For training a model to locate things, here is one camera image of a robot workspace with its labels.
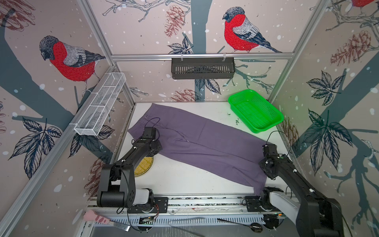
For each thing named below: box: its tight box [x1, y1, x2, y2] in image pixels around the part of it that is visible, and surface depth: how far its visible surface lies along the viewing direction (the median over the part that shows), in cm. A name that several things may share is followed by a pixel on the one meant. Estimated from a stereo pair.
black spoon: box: [216, 218, 264, 234], surface depth 69 cm
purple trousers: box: [127, 103, 268, 196], surface depth 99 cm
